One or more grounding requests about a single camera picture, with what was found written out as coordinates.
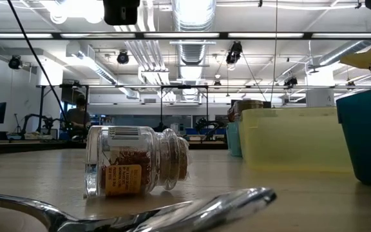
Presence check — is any light teal translucent bin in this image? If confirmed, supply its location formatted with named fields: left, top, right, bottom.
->
left=225, top=121, right=243, bottom=158

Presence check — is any small glass saffron jar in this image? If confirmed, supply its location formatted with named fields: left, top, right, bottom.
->
left=83, top=125, right=192, bottom=199

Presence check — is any dark teal bin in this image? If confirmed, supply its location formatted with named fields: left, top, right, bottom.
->
left=336, top=84, right=371, bottom=190

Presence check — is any silver ventilation duct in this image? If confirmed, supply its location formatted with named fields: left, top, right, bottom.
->
left=171, top=0, right=217, bottom=65

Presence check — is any person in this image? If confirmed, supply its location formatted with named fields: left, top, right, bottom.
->
left=65, top=94, right=92, bottom=142

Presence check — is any black ceiling spotlight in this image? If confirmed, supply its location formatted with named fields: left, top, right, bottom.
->
left=225, top=41, right=243, bottom=65
left=8, top=55, right=23, bottom=70
left=283, top=76, right=299, bottom=88
left=116, top=50, right=130, bottom=65

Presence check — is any black monitor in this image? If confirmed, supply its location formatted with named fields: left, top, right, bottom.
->
left=231, top=99, right=272, bottom=109

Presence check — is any black background workstation frame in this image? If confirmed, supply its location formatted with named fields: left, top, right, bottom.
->
left=37, top=84, right=371, bottom=142

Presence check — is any yellow translucent bin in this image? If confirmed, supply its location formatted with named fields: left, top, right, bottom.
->
left=238, top=106, right=355, bottom=173

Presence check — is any silver metal spoon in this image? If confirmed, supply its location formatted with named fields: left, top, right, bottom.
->
left=0, top=187, right=278, bottom=232

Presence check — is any black hanging cable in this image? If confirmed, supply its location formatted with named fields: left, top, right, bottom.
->
left=6, top=0, right=70, bottom=125

